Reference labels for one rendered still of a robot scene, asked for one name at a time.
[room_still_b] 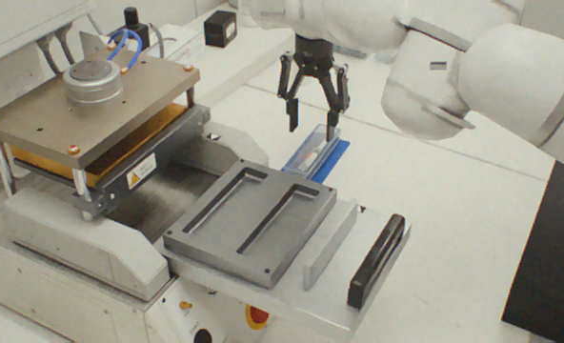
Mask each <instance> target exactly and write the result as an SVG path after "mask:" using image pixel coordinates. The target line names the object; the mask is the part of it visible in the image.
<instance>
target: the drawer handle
mask: <svg viewBox="0 0 564 343"><path fill-rule="evenodd" d="M404 228H405V217H404V216H402V215H400V214H396V213H395V214H393V215H392V216H391V217H390V218H389V220H388V221H387V223H386V225H385V226H384V228H383V229H382V232H381V234H379V236H378V237H377V239H376V241H375V242H373V244H372V247H371V249H370V250H369V252H368V253H367V255H366V257H365V258H364V260H363V261H362V264H361V266H360V267H359V269H357V270H356V272H355V274H354V275H353V277H352V279H351V282H350V287H349V288H348V300H347V304H348V305H351V306H353V307H356V308H357V309H362V308H363V306H364V304H365V296H366V292H367V290H368V288H369V287H370V286H371V284H372V282H373V279H374V277H375V276H377V274H378V272H379V270H380V269H381V267H382V265H383V263H384V261H385V259H386V258H387V256H388V254H389V252H390V251H391V250H392V249H393V246H394V244H395V242H396V241H397V240H398V241H401V240H402V238H403V235H404Z"/></svg>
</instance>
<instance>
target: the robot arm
mask: <svg viewBox="0 0 564 343"><path fill-rule="evenodd" d="M525 3H526V0H248V7H249V11H250V16H251V19H252V20H253V21H254V22H255V23H256V24H258V25H259V26H260V27H261V28H262V30H276V28H292V31H294V32H295V53H289V52H288V51H285V52H284V53H283V54H282V55H281V56H280V61H281V72H280V78H279V86H278V92H277V97H278V98H279V99H281V98H282V99H283V100H285V102H286V115H288V116H289V132H290V133H294V131H295V129H296V128H297V127H298V100H299V98H295V96H296V94H297V92H298V89H299V87H300V85H301V83H302V81H303V78H304V76H312V77H314V78H317V79H318V83H319V85H321V87H322V90H323V92H325V95H326V98H327V101H328V104H329V107H330V110H329V111H328V112H327V135H326V142H330V141H331V140H332V138H333V137H334V127H336V125H337V124H338V122H339V113H342V114H345V113H346V110H347V109H348V108H349V106H350V104H349V93H348V83H347V72H348V68H349V66H348V65H347V64H344V65H339V64H337V62H335V60H334V58H333V44H336V45H338V47H340V48H344V49H348V50H353V51H355V52H365V53H375V54H377V53H380V52H384V51H387V50H395V49H398V48H399V47H400V45H401V43H402V42H403V43H402V45H401V48H400V50H399V52H398V54H397V56H396V58H395V60H394V64H393V67H392V70H391V71H390V72H389V74H388V77H387V80H386V83H385V87H384V90H383V93H382V98H381V101H380V104H381V107H382V109H383V112H384V114H385V115H386V116H387V117H388V118H389V119H390V121H392V122H393V123H394V124H395V125H396V126H397V127H398V128H399V130H400V131H402V132H403V133H405V134H407V135H409V136H412V137H415V138H417V139H421V140H432V141H438V140H444V139H448V138H453V137H454V136H456V135H457V134H459V133H461V132H462V131H464V129H465V128H467V129H470V131H472V130H473V129H474V128H475V125H473V124H472V123H470V122H469V121H467V120H466V119H464V118H465V117H466V116H467V115H468V113H469V111H478V113H479V114H481V115H483V116H484V117H486V118H488V119H489V120H491V121H493V122H494V123H496V124H498V125H500V126H501V127H503V128H505V129H506V131H509V132H510V133H513V134H515V135H517V136H518V137H520V138H522V139H523V140H525V141H527V142H528V143H530V144H533V145H535V147H536V148H537V149H539V150H540V151H543V152H545V153H546V154H548V155H550V156H552V157H553V158H555V159H557V160H559V161H560V162H562V163H564V40H563V39H561V38H558V37H556V36H553V35H549V34H546V33H543V32H539V31H536V30H529V29H525V28H522V27H519V25H516V21H517V18H520V16H521V14H522V11H523V10H524V6H525ZM293 60H294V61H295V64H296V66H297V67H298V68H299V70H298V72H297V74H296V76H295V79H294V82H293V84H292V87H291V88H290V89H289V91H287V89H288V84H289V77H290V71H292V62H293ZM331 69H334V74H335V75H336V88H337V95H336V92H335V89H334V86H333V84H332V75H331V72H330V70H331ZM337 98H338V99H337Z"/></svg>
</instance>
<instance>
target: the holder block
mask: <svg viewBox="0 0 564 343"><path fill-rule="evenodd" d="M336 195H337V189H335V188H332V187H329V186H326V185H322V184H319V183H315V182H312V181H310V180H306V178H303V177H300V176H297V175H294V174H291V173H287V172H284V171H279V170H276V169H272V168H269V167H266V166H263V165H260V164H256V163H253V161H250V160H247V159H244V158H239V159H238V160H237V161H236V163H234V164H233V165H232V166H231V167H230V168H229V169H228V170H227V171H226V172H224V173H223V174H222V175H221V176H220V177H219V178H218V180H217V181H216V182H215V183H214V184H213V185H212V186H211V187H210V188H209V189H208V190H206V191H205V192H204V193H203V194H202V195H201V197H200V198H199V199H198V200H197V201H196V202H195V203H193V204H192V205H191V206H189V207H188V208H187V209H186V210H185V211H184V213H183V214H182V215H181V216H180V217H179V218H178V219H177V220H176V221H175V222H174V223H172V224H171V225H170V226H169V227H168V228H167V230H166V231H165V232H164V233H163V234H162V235H163V242H164V248H165V249H167V250H170V251H172V252H177V253H180V254H182V255H185V256H187V257H189V258H192V259H195V260H197V261H199V262H202V263H204V265H208V266H210V267H213V268H215V269H218V270H219V271H222V272H227V273H229V274H232V275H234V276H236V277H239V278H242V279H245V281H247V282H250V283H252V284H254V285H256V286H260V287H262V288H265V289H267V290H269V291H270V290H271V288H272V287H273V285H275V284H276V283H277V281H278V279H279V278H280V276H281V275H282V274H283V272H284V271H285V270H286V269H287V268H288V267H289V265H290V264H291V262H292V261H293V260H294V259H295V257H296V256H297V255H298V253H299V252H300V251H301V249H302V248H303V247H304V244H305V243H306V242H307V240H309V239H310V238H311V236H312V235H313V233H314V232H315V231H316V228H317V227H318V226H319V224H320V223H321V222H322V220H323V219H325V218H326V216H327V215H328V214H329V211H330V210H331V209H332V207H333V206H334V204H335V203H336Z"/></svg>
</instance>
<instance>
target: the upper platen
mask: <svg viewBox="0 0 564 343"><path fill-rule="evenodd" d="M187 110H188V107H187V106H184V105H181V104H177V103H174V102H170V103H169V104H168V105H167V106H166V107H164V108H163V109H162V110H160V111H159V112H158V113H156V114H155V115H154V116H152V117H151V118H150V119H149V120H147V121H146V122H145V123H143V124H142V125H141V126H138V127H137V128H136V130H134V131H133V132H131V133H130V134H129V135H127V136H126V137H125V138H123V139H121V140H120V141H118V142H117V143H116V144H114V145H113V147H112V148H110V149H109V150H108V151H106V152H105V153H102V154H101V155H100V156H98V157H97V158H96V159H94V160H93V161H92V162H91V163H90V164H89V165H88V166H87V167H85V168H84V170H85V174H86V175H87V178H88V184H89V188H90V190H93V191H95V192H96V189H95V184H96V183H97V182H99V181H100V179H101V178H103V177H105V176H106V175H107V174H109V173H110V172H111V171H113V170H114V169H115V168H116V167H118V166H119V165H120V164H121V162H124V161H125V160H126V159H127V158H129V157H130V156H131V155H133V154H134V153H135V152H136V151H138V150H140V149H141V148H143V147H144V145H145V144H146V143H148V142H149V141H150V140H151V139H153V138H154V137H155V136H156V135H158V134H159V133H160V132H162V131H163V130H164V129H165V128H166V127H167V126H168V125H169V124H171V123H172V122H173V121H175V120H177V119H178V118H179V117H181V116H182V115H183V114H184V113H186V111H187ZM8 145H10V152H11V155H12V156H13V157H15V158H13V162H14V165H15V166H17V167H20V168H22V169H25V170H28V171H31V172H35V173H38V174H40V175H43V176H46V177H48V178H51V179H53V181H56V182H58V183H61V184H64V185H66V186H70V187H72V188H75V189H76V187H75V183H74V178H73V174H72V170H71V167H68V166H64V165H62V164H59V162H56V161H54V160H51V159H48V158H46V157H43V156H40V155H38V154H35V153H32V152H29V151H24V150H21V149H19V148H16V147H14V146H13V145H12V144H8Z"/></svg>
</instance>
